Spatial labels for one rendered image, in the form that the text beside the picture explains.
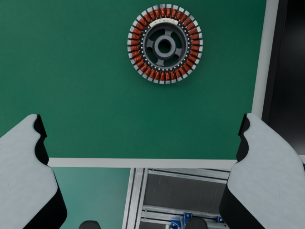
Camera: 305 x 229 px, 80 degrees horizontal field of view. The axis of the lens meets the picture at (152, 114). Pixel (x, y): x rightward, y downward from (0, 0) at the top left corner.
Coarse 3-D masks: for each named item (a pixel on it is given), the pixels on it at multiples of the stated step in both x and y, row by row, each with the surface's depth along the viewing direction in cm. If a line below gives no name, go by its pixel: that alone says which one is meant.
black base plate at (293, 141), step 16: (288, 0) 27; (304, 0) 27; (288, 16) 28; (304, 16) 28; (288, 32) 28; (304, 32) 28; (272, 48) 31; (288, 48) 29; (304, 48) 29; (272, 64) 30; (288, 64) 29; (304, 64) 29; (272, 80) 30; (288, 80) 30; (304, 80) 30; (272, 96) 30; (288, 96) 30; (304, 96) 30; (272, 112) 31; (288, 112) 31; (304, 112) 31; (272, 128) 31; (288, 128) 32; (304, 128) 32; (304, 144) 32
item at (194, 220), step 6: (84, 222) 5; (90, 222) 5; (96, 222) 5; (192, 222) 5; (198, 222) 5; (204, 222) 5; (84, 228) 5; (90, 228) 5; (96, 228) 5; (186, 228) 5; (192, 228) 5; (198, 228) 5; (204, 228) 5
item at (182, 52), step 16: (144, 16) 26; (160, 16) 26; (176, 16) 26; (192, 16) 26; (144, 32) 27; (176, 32) 28; (192, 32) 26; (128, 48) 27; (144, 48) 28; (176, 48) 29; (192, 48) 27; (144, 64) 28; (160, 64) 29; (176, 64) 28; (192, 64) 27; (160, 80) 28; (176, 80) 30
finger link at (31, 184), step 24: (24, 120) 10; (0, 144) 8; (24, 144) 8; (0, 168) 7; (24, 168) 7; (48, 168) 7; (0, 192) 6; (24, 192) 6; (48, 192) 6; (0, 216) 5; (24, 216) 5; (48, 216) 6
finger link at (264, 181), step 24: (240, 144) 9; (264, 144) 9; (288, 144) 9; (240, 168) 7; (264, 168) 7; (288, 168) 7; (240, 192) 6; (264, 192) 6; (288, 192) 6; (240, 216) 6; (264, 216) 6; (288, 216) 6
